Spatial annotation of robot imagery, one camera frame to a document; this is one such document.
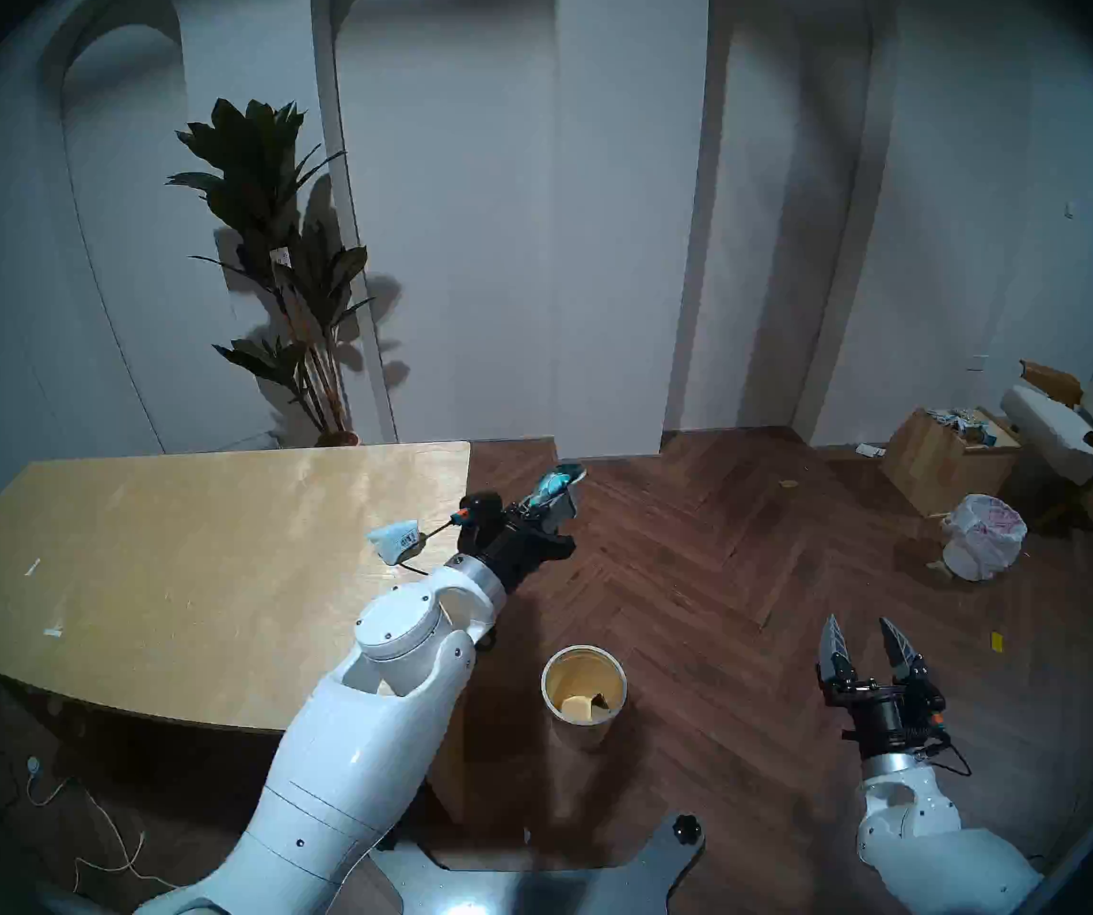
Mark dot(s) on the black base knob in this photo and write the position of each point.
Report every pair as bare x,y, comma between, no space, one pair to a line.
687,827

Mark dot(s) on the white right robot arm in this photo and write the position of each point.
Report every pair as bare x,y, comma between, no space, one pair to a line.
928,846

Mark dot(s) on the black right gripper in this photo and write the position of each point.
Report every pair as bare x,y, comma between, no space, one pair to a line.
885,713

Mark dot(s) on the white bin with plastic bag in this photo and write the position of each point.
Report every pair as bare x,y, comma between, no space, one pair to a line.
980,537

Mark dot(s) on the tall green leafy plant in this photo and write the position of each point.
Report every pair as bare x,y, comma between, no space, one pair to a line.
256,189

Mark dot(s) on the teal clear plastic package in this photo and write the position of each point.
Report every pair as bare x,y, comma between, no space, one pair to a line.
551,482

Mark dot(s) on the light wooden table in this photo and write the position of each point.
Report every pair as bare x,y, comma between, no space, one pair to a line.
175,560

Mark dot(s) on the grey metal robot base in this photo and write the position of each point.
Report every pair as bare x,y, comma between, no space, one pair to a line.
546,889

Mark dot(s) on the white plant label tag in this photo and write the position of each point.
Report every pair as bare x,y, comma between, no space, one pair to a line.
282,267

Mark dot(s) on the mixed trash pile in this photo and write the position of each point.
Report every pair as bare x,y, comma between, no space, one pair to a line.
961,422

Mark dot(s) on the cream round trash bin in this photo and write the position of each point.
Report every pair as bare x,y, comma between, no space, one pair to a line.
585,732

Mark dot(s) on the white cushioned wooden armchair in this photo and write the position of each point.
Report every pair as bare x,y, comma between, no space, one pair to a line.
1052,427

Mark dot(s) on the open cardboard box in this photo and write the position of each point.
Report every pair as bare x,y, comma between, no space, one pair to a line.
923,465

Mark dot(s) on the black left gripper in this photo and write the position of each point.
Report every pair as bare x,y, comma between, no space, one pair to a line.
508,546

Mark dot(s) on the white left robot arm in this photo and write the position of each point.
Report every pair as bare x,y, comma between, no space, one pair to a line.
356,732

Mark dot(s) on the light blue tissue packet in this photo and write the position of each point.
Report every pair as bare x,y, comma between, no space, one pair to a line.
394,539

